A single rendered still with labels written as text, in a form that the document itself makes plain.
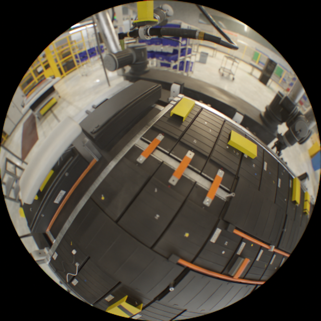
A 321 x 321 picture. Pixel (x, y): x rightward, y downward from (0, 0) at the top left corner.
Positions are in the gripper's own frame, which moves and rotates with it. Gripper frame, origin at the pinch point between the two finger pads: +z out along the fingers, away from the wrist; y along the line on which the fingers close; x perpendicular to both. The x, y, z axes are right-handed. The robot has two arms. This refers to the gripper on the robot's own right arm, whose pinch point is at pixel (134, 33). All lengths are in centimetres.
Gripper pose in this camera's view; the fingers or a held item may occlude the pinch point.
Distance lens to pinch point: 69.6
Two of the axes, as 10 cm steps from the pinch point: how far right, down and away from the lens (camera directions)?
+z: -4.1, 9.1, 1.1
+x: -8.8, -4.2, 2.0
